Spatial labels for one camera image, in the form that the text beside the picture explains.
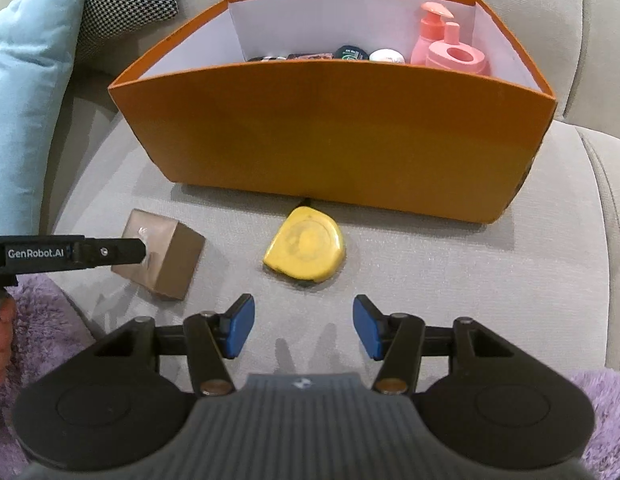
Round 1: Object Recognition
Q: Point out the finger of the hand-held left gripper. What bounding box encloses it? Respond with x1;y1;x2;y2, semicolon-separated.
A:
72;237;148;269

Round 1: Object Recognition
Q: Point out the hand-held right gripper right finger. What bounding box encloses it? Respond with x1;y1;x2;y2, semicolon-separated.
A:
354;295;518;396

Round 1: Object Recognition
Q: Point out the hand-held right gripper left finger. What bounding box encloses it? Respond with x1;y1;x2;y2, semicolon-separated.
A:
92;294;255;397

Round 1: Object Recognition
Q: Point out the small brown box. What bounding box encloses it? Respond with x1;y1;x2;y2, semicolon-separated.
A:
111;208;207;302

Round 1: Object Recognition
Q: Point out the yellow tape measure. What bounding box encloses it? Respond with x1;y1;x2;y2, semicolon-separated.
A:
263;205;347;282

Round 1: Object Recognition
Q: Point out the orange cardboard box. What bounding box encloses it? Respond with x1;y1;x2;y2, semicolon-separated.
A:
108;0;558;225

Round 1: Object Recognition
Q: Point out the white floral bottle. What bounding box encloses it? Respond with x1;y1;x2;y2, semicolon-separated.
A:
368;48;407;64

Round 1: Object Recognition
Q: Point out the pink pump bottle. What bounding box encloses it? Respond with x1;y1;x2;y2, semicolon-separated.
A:
426;22;492;77

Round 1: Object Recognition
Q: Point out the salmon pink bottle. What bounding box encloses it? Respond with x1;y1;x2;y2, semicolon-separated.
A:
411;1;458;66

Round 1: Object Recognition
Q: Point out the person's left hand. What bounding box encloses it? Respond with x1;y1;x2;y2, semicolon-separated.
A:
0;301;18;390

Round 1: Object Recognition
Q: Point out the purple fluffy blanket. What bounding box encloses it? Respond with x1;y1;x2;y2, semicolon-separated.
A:
0;272;620;480

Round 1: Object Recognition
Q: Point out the beige sofa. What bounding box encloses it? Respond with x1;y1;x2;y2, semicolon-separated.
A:
0;0;620;391

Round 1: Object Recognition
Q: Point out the light blue cushion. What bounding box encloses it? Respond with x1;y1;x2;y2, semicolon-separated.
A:
0;0;87;233

